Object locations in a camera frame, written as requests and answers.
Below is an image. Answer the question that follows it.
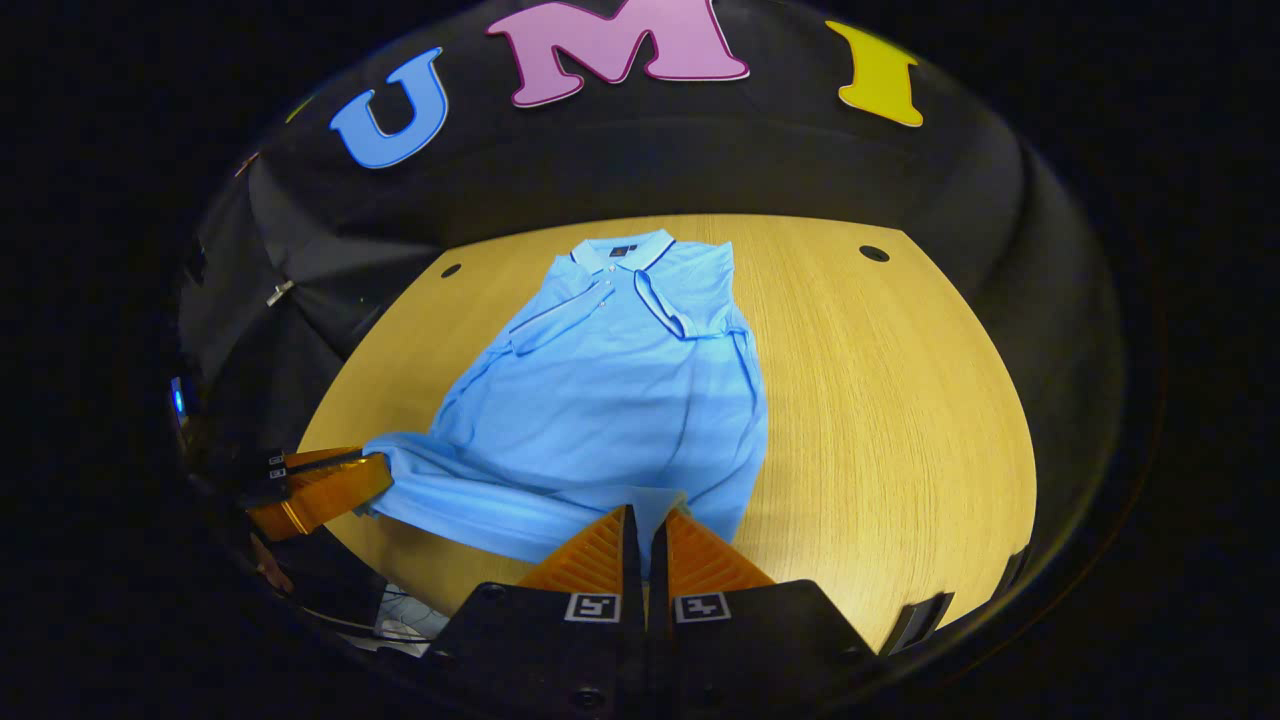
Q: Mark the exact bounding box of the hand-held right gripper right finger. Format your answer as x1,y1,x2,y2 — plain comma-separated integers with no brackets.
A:
645,505,881,701

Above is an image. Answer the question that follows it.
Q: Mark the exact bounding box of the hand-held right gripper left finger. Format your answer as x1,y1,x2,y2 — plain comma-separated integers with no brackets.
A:
425,503,646,701

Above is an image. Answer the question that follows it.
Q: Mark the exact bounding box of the light blue T-shirt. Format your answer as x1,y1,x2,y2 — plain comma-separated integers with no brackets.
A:
360,228,771,576

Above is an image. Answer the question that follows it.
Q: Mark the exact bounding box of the white crumpled sheet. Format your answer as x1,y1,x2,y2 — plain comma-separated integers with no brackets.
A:
372,583,451,643

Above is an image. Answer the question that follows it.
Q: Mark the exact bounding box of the black backdrop cloth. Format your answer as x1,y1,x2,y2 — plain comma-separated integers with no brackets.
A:
175,0,1126,601

